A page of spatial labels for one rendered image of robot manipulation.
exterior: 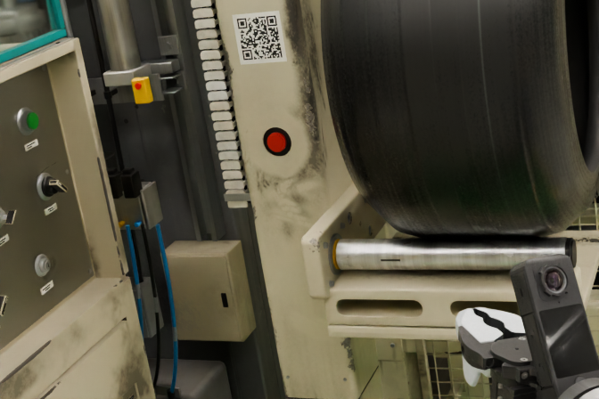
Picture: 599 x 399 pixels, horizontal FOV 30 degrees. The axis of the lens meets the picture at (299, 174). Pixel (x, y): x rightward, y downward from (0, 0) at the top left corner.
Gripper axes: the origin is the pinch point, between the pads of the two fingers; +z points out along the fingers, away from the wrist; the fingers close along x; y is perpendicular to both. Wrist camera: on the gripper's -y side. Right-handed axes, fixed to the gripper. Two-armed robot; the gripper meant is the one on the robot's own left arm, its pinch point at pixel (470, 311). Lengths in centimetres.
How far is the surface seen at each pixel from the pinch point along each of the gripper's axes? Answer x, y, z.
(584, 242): 53, 19, 61
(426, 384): 44, 59, 99
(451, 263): 23, 14, 48
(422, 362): 43, 54, 99
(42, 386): -34, 26, 56
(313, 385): 10, 41, 71
